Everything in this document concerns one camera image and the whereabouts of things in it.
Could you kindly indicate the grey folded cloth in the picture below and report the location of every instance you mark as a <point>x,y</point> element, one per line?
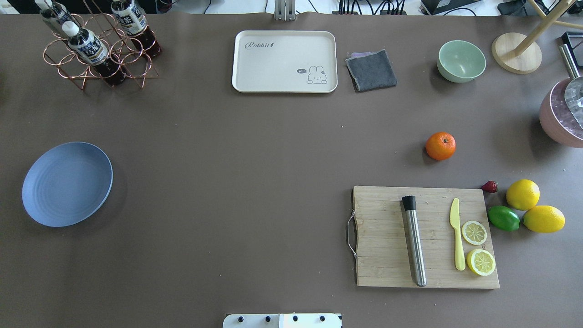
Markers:
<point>371,70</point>

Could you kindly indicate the tea bottle back left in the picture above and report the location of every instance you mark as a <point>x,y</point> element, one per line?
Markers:
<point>54,15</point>

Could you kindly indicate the tea bottle front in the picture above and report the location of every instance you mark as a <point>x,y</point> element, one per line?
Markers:
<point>93,52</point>

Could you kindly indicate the copper wire bottle rack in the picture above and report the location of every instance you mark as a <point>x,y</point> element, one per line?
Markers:
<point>99,19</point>

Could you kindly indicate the green bowl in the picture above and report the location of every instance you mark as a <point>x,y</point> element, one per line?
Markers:
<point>460,61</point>

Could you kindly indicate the wooden stand round base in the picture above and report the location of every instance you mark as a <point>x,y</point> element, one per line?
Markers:
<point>520,54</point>

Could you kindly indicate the red strawberry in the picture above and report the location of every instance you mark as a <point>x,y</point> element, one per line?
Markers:
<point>490,187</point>

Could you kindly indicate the tea bottle back right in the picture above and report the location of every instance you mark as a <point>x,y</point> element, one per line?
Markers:
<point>129,15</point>

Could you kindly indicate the yellow lemon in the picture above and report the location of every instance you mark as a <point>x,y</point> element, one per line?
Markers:
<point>544,219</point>
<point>523,194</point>

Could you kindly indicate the tea bottle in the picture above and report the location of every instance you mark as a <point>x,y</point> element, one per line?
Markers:
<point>93,52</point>
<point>129,15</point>
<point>54,15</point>

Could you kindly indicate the green lime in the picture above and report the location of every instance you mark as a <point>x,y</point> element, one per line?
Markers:
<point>503,218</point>

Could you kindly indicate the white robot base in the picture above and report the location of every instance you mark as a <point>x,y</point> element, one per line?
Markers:
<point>283,320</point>

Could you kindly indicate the yellow lemon lower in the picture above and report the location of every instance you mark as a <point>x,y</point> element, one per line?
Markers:
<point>544,219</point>

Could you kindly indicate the yellow lemon upper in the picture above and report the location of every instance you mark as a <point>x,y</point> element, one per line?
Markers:
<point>523,194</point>

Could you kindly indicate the yellow plastic knife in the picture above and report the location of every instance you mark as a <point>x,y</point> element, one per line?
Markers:
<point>455,224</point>

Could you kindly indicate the steel muddler black tip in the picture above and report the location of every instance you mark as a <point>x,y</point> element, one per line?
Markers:
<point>414,240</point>

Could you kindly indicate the cream rabbit tray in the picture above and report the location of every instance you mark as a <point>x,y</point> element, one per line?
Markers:
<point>285,61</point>

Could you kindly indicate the lemon slice upper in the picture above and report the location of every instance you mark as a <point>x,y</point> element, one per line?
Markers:
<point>474,233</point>

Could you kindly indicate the pink pot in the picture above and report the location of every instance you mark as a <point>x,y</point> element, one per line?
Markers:
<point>557,120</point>

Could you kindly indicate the lemon half lower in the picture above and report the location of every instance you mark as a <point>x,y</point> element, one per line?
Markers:
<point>481,262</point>

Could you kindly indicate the orange fruit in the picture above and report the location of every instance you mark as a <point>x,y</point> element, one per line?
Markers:
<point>440,146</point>

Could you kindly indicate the wooden cutting board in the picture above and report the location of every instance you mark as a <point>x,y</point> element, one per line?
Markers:
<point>383,258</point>

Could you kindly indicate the blue round plate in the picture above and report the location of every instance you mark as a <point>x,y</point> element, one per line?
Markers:
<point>67,184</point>

